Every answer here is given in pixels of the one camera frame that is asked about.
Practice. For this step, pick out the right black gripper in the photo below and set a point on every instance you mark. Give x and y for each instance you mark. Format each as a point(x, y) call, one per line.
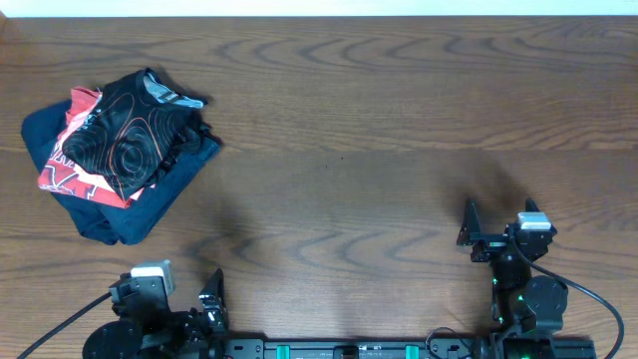
point(471, 234)

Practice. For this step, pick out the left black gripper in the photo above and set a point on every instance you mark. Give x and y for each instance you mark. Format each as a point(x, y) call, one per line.
point(213, 319)

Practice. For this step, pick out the black printed cycling jersey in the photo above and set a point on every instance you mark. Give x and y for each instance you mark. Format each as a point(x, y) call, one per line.
point(134, 133)

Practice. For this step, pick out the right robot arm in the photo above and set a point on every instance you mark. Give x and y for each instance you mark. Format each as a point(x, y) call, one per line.
point(528, 309)

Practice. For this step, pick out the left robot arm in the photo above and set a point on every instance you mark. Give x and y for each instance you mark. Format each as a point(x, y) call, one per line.
point(124, 339)

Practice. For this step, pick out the navy blue folded garment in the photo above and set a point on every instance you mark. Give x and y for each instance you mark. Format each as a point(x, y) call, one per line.
point(101, 222)

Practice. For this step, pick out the red printed folded shirt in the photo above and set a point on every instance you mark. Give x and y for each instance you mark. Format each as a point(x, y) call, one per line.
point(61, 175)

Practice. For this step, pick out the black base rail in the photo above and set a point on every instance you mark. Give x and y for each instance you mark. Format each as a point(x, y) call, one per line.
point(436, 347)

